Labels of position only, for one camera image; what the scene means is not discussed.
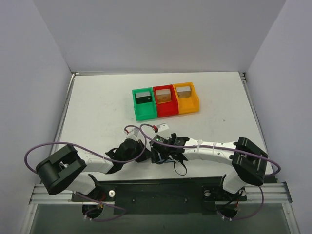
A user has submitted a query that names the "black card stack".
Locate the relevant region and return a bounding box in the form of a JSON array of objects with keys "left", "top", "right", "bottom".
[{"left": 135, "top": 91, "right": 153, "bottom": 104}]

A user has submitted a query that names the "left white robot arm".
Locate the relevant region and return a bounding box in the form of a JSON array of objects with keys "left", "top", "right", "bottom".
[{"left": 36, "top": 138, "right": 153, "bottom": 195}]

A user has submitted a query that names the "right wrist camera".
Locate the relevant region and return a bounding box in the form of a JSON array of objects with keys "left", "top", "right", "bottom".
[{"left": 156, "top": 123, "right": 170, "bottom": 135}]

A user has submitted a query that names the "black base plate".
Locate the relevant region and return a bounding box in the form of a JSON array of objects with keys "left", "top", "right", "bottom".
[{"left": 72, "top": 177, "right": 247, "bottom": 218}]

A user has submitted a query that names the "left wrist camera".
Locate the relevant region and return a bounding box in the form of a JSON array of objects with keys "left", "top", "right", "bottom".
[{"left": 127, "top": 128, "right": 139, "bottom": 137}]

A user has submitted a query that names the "orange plastic bin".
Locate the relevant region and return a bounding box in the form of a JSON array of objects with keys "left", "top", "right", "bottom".
[{"left": 173, "top": 82, "right": 200, "bottom": 115}]

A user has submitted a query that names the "brown card stack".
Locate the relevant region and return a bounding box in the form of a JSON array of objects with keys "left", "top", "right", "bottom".
[{"left": 156, "top": 89, "right": 171, "bottom": 103}]

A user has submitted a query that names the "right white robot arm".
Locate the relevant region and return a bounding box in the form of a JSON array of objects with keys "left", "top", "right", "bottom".
[{"left": 150, "top": 134, "right": 268, "bottom": 194}]

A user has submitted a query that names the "red plastic bin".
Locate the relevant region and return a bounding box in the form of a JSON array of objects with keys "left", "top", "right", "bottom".
[{"left": 153, "top": 84, "right": 179, "bottom": 117}]

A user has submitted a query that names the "aluminium frame rail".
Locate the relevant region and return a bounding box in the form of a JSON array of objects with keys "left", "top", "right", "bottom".
[{"left": 28, "top": 72, "right": 76, "bottom": 205}]

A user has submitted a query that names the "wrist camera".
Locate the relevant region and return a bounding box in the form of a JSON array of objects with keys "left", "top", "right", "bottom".
[
  {"left": 127, "top": 128, "right": 139, "bottom": 137},
  {"left": 156, "top": 123, "right": 170, "bottom": 135}
]

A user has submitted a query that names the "black leather card holder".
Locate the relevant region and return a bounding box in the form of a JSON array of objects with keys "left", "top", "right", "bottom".
[{"left": 151, "top": 151, "right": 177, "bottom": 165}]

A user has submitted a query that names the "green plastic bin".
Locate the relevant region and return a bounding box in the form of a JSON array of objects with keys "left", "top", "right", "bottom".
[{"left": 132, "top": 87, "right": 158, "bottom": 121}]

